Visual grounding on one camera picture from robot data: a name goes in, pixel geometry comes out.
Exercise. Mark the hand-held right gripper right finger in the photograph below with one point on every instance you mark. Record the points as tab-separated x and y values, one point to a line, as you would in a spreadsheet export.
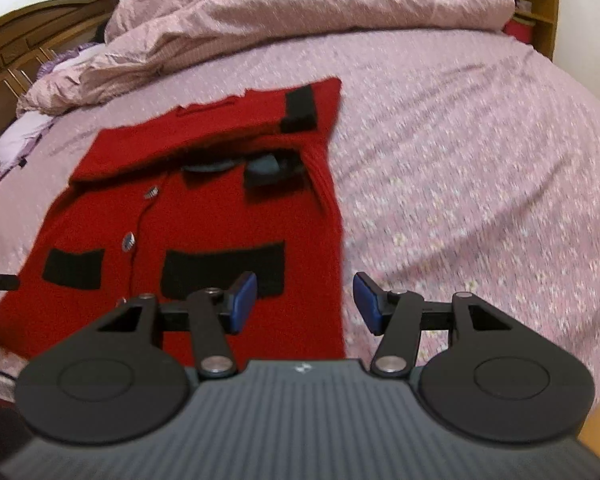
368	305

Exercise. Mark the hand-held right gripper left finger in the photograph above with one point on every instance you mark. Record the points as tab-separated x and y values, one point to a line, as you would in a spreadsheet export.
244	305

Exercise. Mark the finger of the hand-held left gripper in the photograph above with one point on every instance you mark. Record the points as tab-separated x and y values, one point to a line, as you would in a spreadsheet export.
0	281

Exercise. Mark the red knitted cardigan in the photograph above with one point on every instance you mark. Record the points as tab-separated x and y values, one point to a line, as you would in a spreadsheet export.
200	220

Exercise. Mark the purple floral pillow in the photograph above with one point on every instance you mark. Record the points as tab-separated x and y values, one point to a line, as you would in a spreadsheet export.
25	135

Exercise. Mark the bed with purple floral sheet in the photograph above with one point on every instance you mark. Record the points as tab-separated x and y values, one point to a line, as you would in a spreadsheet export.
455	170

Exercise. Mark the carved wooden headboard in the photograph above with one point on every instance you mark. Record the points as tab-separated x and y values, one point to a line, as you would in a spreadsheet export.
25	50

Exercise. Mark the pink floral duvet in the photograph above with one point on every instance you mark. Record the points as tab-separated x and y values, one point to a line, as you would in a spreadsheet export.
290	20

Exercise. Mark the red container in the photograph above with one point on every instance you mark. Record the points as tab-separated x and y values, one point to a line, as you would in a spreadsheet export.
519	30

